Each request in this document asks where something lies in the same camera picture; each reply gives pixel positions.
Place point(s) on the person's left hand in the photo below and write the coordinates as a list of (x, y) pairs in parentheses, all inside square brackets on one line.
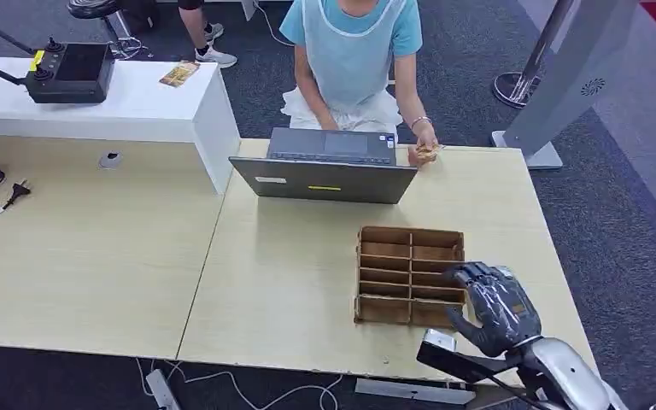
[(423, 138)]

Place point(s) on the person's right hand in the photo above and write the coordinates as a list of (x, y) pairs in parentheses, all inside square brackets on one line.
[(329, 123)]

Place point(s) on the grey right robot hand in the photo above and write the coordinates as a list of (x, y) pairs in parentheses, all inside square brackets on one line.
[(500, 311)]

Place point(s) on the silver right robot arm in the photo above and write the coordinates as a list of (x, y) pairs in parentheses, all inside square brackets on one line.
[(563, 373)]

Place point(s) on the grey laptop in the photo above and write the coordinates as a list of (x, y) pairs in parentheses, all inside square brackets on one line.
[(328, 181)]

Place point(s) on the person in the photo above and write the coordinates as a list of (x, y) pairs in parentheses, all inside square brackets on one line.
[(198, 28), (350, 56)]

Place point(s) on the wooden box with dividers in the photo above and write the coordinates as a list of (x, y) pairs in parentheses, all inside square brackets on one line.
[(384, 308)]

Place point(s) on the grey metal desk foot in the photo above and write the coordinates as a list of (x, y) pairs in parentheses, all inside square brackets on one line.
[(413, 391)]

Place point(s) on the chrome stanchion pole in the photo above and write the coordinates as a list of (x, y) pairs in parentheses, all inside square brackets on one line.
[(523, 73)]

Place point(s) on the grey kiosk stand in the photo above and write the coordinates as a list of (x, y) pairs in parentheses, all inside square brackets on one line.
[(565, 85)]

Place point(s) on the orange printed card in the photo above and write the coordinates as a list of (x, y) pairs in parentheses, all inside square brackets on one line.
[(180, 73)]

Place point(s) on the white raised counter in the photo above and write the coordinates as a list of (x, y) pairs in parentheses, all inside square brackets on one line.
[(135, 107)]

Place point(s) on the black remote controller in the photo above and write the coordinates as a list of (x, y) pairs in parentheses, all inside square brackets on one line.
[(79, 73)]

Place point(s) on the black stool with chrome base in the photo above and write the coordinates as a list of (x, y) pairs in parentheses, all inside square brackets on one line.
[(93, 7)]

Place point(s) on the white power strip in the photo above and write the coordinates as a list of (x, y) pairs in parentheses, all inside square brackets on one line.
[(161, 390)]

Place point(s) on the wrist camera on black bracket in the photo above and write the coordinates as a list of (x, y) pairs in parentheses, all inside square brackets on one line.
[(438, 340)]

